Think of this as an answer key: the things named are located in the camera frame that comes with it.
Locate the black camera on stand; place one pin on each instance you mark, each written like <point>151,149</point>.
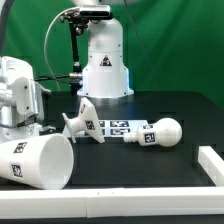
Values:
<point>95,11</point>

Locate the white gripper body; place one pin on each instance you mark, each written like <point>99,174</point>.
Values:
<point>14,126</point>

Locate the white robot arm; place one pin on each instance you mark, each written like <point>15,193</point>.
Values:
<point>104,77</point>

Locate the white lamp base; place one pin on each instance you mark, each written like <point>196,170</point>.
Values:
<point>87,112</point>

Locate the white conical lamp shade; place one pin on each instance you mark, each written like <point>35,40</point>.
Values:
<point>44,162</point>

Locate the white right rail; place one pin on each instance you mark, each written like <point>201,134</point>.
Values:
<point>212,164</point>

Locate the white rail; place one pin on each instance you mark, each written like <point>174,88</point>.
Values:
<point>112,202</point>
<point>212,164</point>

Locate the marker sheet on table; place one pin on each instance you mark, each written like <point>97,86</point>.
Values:
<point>110,128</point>

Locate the white front rail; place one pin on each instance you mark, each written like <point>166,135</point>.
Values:
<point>112,202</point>

